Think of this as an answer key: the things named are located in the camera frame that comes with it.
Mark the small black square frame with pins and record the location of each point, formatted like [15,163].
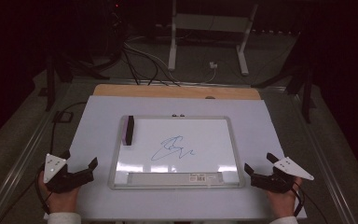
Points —
[62,117]

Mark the white plug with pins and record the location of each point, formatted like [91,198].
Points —
[213,65]

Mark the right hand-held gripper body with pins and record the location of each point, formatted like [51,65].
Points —
[276,180]

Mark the silver-framed whiteboard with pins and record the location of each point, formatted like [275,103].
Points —
[205,137]

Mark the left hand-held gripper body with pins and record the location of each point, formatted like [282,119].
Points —
[62,179]

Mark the white metal stand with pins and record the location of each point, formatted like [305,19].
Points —
[211,23]

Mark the person's right hand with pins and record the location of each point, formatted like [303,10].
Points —
[281,202]

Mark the black metal stand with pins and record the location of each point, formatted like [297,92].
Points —
[307,93]
[50,84]

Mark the person's left hand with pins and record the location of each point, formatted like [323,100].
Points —
[62,200]

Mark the purple and black whiteboard eraser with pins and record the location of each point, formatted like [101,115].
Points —
[128,130]

